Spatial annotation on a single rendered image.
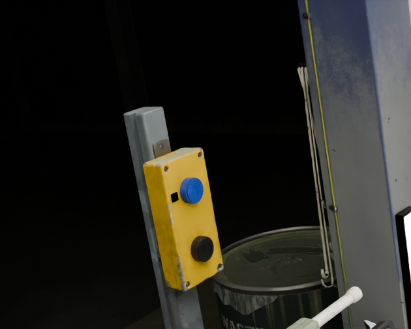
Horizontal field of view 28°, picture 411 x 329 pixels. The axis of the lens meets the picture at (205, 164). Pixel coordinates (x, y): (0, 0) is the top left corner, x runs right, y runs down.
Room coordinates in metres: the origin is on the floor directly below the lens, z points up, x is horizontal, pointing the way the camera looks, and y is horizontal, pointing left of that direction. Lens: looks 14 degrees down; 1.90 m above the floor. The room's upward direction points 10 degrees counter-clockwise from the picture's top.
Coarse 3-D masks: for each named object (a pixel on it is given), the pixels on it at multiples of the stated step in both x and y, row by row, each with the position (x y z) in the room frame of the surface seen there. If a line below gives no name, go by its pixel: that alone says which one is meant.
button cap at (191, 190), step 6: (186, 180) 1.51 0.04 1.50; (192, 180) 1.51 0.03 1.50; (198, 180) 1.52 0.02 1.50; (186, 186) 1.50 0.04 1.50; (192, 186) 1.51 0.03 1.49; (198, 186) 1.52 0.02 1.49; (180, 192) 1.50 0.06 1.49; (186, 192) 1.50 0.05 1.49; (192, 192) 1.50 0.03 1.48; (198, 192) 1.52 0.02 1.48; (186, 198) 1.50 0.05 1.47; (192, 198) 1.50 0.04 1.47; (198, 198) 1.51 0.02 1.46
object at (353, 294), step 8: (352, 288) 1.71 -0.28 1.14; (344, 296) 1.68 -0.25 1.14; (352, 296) 1.68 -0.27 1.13; (360, 296) 1.70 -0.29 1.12; (336, 304) 1.65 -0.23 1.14; (344, 304) 1.66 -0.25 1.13; (320, 312) 1.62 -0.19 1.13; (328, 312) 1.62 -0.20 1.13; (336, 312) 1.63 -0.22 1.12; (304, 320) 1.58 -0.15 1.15; (312, 320) 1.57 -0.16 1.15; (320, 320) 1.59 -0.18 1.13; (328, 320) 1.61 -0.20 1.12; (288, 328) 1.55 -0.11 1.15; (296, 328) 1.55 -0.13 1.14; (304, 328) 1.54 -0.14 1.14; (312, 328) 1.55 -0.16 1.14
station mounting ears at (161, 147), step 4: (160, 140) 1.56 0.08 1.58; (164, 140) 1.57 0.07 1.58; (156, 144) 1.55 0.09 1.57; (160, 144) 1.56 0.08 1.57; (164, 144) 1.57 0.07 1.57; (156, 148) 1.55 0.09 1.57; (160, 148) 1.56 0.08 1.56; (164, 148) 1.57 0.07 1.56; (168, 148) 1.57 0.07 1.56; (156, 152) 1.55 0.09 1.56; (160, 152) 1.56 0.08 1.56; (164, 152) 1.56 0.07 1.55; (168, 152) 1.57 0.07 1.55; (156, 156) 1.55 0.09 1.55; (160, 156) 1.56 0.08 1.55
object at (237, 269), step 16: (256, 240) 2.90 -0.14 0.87; (272, 240) 2.88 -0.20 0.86; (288, 240) 2.86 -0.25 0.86; (304, 240) 2.83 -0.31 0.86; (320, 240) 2.80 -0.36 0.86; (224, 256) 2.80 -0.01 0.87; (240, 256) 2.79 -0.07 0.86; (256, 256) 2.76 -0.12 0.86; (272, 256) 2.73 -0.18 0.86; (288, 256) 2.70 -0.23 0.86; (304, 256) 2.67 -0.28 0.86; (320, 256) 2.64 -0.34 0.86; (224, 272) 2.65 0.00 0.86; (240, 272) 2.63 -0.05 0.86; (256, 272) 2.60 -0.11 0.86; (272, 272) 2.57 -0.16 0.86; (288, 272) 2.55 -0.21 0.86; (304, 272) 2.53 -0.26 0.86; (320, 272) 2.51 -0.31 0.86
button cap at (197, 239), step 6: (198, 240) 1.51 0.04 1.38; (204, 240) 1.51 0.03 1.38; (210, 240) 1.52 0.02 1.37; (192, 246) 1.50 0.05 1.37; (198, 246) 1.50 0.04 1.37; (204, 246) 1.51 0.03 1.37; (210, 246) 1.52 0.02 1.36; (192, 252) 1.50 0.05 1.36; (198, 252) 1.49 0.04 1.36; (204, 252) 1.51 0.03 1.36; (210, 252) 1.52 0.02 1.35; (198, 258) 1.50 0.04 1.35; (204, 258) 1.50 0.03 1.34
